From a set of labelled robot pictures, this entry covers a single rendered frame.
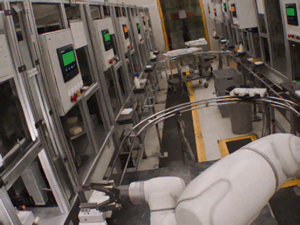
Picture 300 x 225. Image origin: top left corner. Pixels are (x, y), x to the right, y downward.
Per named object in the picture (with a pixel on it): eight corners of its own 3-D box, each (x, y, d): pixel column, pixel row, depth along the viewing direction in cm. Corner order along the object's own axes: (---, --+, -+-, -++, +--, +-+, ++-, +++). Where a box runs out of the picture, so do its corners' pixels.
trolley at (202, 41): (215, 75, 745) (210, 38, 715) (194, 79, 746) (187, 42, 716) (208, 70, 826) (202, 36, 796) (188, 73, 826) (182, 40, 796)
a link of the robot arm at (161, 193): (141, 177, 109) (145, 211, 104) (183, 172, 106) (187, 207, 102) (147, 180, 119) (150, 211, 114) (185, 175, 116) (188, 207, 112)
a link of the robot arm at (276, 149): (247, 135, 75) (215, 158, 68) (299, 112, 60) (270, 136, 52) (268, 177, 73) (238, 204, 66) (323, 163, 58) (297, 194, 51)
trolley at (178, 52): (174, 96, 639) (166, 52, 609) (167, 91, 692) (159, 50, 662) (211, 87, 652) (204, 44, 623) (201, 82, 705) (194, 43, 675)
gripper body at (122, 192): (135, 196, 118) (113, 198, 119) (130, 179, 115) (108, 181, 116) (132, 207, 111) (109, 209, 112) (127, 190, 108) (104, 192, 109)
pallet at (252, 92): (230, 101, 294) (229, 91, 291) (235, 96, 304) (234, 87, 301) (263, 102, 272) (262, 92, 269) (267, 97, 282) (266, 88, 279)
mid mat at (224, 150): (276, 170, 293) (276, 169, 292) (227, 179, 301) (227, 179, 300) (255, 133, 387) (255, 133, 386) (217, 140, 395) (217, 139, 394)
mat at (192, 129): (210, 180, 307) (210, 179, 307) (156, 188, 315) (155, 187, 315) (188, 71, 857) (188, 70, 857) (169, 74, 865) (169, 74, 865)
